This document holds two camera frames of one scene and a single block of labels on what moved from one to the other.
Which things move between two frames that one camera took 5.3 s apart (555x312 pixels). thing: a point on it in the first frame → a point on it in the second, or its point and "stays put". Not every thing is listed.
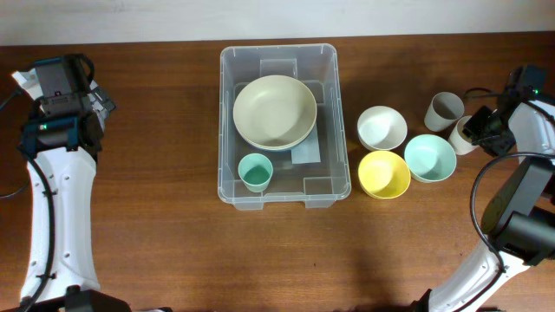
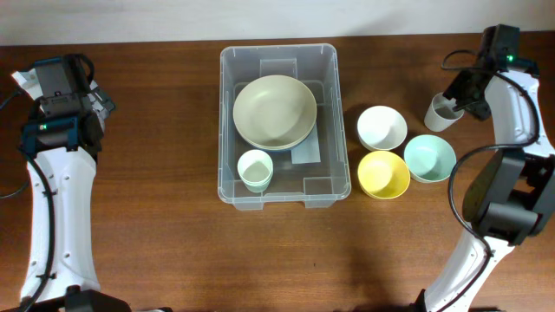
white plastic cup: (458, 141) → (255, 167)
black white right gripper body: (487, 131) → (467, 94)
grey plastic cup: (444, 109) stays put
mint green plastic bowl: (430, 158) stays put
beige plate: (274, 112) stays put
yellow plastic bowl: (383, 174) stays put
